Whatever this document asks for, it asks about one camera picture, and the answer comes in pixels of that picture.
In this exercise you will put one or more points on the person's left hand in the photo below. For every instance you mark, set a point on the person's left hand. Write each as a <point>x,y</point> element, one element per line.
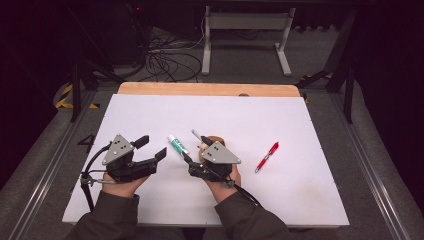
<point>123,188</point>

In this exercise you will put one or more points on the grey metal stand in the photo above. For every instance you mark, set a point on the grey metal stand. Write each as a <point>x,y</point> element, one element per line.
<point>246,21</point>

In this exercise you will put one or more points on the aluminium rail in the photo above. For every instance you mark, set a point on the aluminium rail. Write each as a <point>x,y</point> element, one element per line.
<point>376,186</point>
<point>31,206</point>

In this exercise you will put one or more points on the red pen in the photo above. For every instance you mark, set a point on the red pen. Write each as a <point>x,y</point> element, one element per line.
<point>265,160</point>

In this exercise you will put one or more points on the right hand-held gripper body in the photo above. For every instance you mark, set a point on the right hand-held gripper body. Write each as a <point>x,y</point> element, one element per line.
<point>218,155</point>

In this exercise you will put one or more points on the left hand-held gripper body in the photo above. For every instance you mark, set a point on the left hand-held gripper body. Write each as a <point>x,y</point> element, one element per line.
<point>117,150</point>

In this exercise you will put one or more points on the yellow and black floor tape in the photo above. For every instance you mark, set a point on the yellow and black floor tape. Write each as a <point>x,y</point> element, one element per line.
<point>64,100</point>

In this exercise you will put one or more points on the white board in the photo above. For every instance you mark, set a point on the white board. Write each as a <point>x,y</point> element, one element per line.
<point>283,193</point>

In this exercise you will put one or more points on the black metal stand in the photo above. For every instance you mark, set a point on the black metal stand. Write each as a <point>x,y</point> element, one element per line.
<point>348,86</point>
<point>76,86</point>

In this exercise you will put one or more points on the white pen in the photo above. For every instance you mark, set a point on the white pen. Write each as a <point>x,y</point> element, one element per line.
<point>196,134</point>

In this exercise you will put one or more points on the green and white tube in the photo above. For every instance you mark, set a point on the green and white tube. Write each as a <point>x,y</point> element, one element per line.
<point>177,145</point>

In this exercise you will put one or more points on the black computer tower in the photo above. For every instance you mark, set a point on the black computer tower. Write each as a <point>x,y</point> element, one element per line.
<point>128,33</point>

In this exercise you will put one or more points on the small beige figurine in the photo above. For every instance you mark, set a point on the small beige figurine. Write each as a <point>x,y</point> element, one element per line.
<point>201,146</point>

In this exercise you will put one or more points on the person's right hand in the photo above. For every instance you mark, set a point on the person's right hand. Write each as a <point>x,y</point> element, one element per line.
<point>221,191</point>

